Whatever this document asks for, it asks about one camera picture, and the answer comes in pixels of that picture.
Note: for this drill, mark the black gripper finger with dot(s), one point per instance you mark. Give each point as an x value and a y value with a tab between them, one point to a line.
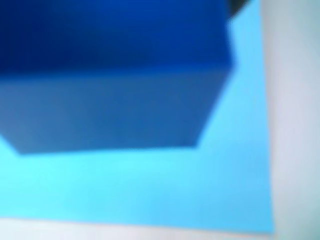
236	6

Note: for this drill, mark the medium blue cube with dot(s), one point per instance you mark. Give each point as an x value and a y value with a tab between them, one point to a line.
112	100

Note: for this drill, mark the blue paper square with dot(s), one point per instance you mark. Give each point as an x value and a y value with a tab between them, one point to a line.
175	187

